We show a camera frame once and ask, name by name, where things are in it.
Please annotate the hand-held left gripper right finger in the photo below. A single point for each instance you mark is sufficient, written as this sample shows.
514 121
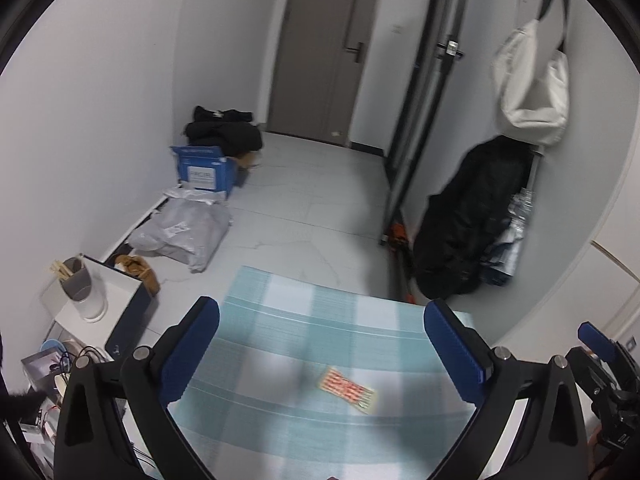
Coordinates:
452 355

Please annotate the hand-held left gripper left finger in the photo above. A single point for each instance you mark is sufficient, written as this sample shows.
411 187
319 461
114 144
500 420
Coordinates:
192 350

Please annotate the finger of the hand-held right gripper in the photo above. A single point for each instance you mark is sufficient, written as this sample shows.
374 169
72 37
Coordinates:
597 340

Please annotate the red wrapper with green end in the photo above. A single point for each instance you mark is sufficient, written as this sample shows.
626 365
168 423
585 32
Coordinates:
347 390

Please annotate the cream shoulder bag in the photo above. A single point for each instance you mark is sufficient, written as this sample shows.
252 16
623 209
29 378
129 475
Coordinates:
532 90

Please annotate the white cabinet with blue side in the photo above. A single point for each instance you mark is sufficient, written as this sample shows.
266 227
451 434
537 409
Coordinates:
115 305

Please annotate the brown shoe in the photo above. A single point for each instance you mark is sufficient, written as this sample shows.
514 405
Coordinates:
140 271

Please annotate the white round jar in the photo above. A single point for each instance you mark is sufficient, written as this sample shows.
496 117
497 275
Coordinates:
95 300

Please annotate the plaid teal tablecloth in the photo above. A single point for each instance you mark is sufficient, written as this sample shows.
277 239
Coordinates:
300 320

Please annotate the grey plastic mailing bag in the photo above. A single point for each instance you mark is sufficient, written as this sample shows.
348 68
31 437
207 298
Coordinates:
185 230

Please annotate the silver folded umbrella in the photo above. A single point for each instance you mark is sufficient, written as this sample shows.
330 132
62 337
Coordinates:
515 240

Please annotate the orange object on floor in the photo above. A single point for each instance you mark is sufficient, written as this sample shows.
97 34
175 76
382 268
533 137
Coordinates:
397 234

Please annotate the grey cup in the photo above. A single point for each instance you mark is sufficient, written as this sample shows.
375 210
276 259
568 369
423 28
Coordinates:
77 282

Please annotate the black hanging jacket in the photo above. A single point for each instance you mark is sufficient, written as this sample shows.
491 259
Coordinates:
470 220

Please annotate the light blue bowl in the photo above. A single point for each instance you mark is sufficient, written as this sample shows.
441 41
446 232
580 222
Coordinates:
56 347

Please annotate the wooden chopsticks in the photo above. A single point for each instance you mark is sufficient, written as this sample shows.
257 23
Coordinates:
62 269

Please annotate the grey printed card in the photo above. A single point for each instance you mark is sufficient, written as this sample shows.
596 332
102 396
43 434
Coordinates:
40 367

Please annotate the blue cardboard box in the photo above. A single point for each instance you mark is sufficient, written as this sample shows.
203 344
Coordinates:
205 170

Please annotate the black clothes pile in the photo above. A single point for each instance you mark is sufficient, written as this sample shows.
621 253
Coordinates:
225 130

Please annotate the black framed door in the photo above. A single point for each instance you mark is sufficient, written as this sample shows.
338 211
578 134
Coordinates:
420 125

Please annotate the grey entrance door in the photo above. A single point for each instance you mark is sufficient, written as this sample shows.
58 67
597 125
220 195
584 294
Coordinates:
320 50

